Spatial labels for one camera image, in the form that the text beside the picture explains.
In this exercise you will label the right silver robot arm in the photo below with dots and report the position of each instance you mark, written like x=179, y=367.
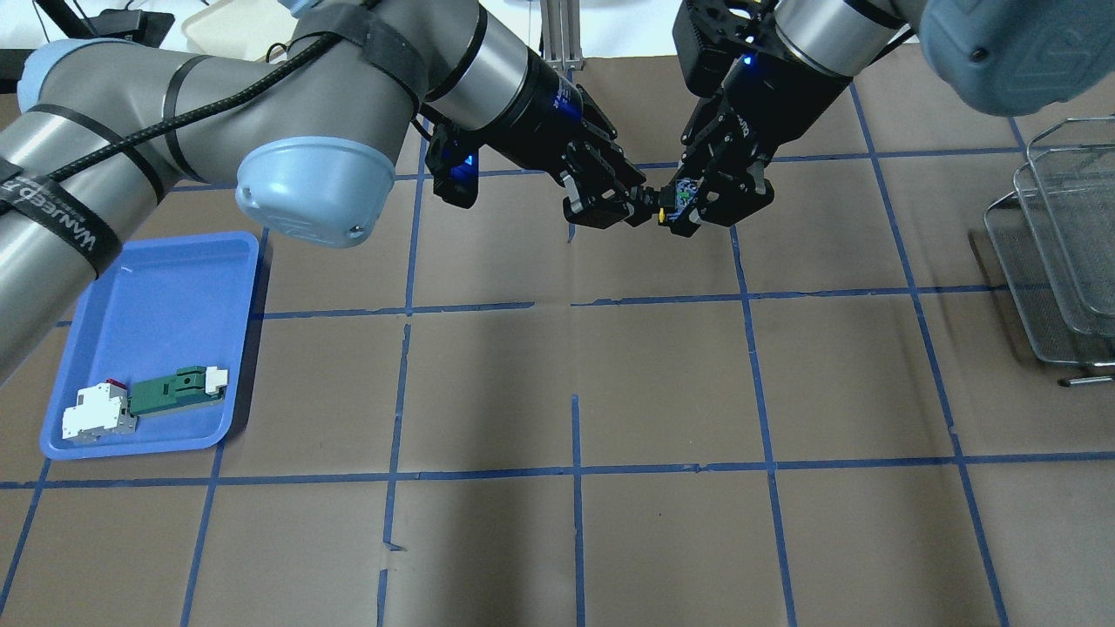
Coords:
x=1003, y=58

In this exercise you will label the green terminal block module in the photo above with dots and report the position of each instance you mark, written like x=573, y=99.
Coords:
x=186, y=388

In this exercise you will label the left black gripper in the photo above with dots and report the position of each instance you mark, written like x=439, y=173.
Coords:
x=542, y=111

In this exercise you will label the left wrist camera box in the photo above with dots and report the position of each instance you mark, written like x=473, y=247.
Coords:
x=453, y=170

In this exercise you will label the silver wire mesh shelf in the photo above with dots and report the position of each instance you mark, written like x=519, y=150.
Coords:
x=1052, y=237

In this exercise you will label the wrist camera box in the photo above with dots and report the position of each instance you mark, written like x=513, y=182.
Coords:
x=710, y=36
x=453, y=170

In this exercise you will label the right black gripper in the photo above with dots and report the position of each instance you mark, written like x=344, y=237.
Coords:
x=760, y=97

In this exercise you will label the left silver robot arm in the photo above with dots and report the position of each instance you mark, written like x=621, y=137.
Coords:
x=107, y=127

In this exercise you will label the aluminium frame post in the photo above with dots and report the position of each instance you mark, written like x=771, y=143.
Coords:
x=561, y=34

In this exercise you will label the blue plastic tray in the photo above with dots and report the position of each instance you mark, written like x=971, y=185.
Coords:
x=164, y=304

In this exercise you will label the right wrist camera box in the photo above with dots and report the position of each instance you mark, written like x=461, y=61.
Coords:
x=710, y=36

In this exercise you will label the white circuit breaker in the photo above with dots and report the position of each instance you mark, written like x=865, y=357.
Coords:
x=100, y=410

